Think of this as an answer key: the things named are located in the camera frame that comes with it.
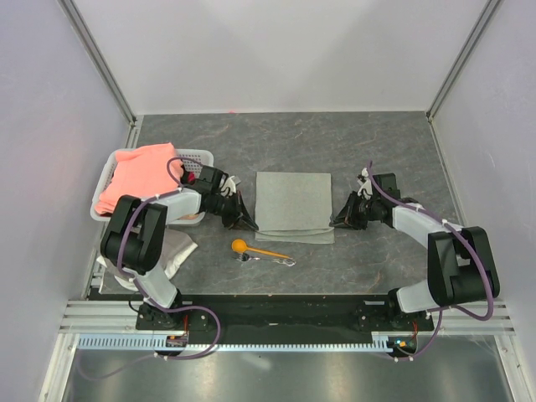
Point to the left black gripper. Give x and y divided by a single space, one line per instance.
244 224

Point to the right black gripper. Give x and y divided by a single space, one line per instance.
349 219

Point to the grey cloth napkin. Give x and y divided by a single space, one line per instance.
294 207

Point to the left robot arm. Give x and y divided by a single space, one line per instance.
135 234

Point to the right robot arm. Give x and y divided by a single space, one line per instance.
461 272

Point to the orange plastic spoon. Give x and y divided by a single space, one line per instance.
240 246

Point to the grey and white cloth pile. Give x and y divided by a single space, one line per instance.
177 247

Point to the white plastic basket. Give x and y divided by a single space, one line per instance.
201 156

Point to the salmon pink folded cloth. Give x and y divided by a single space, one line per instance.
142 173

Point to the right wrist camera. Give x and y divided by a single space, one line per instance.
365 185

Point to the clear-handled metal fork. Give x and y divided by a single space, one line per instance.
248 258

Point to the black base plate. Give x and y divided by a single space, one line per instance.
364 313

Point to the blue-grey cable duct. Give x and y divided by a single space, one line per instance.
168 343

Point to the right aluminium frame post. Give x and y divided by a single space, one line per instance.
470 44

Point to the aluminium frame post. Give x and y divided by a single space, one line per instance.
88 41
470 44

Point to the left aluminium frame post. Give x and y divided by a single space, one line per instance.
88 41

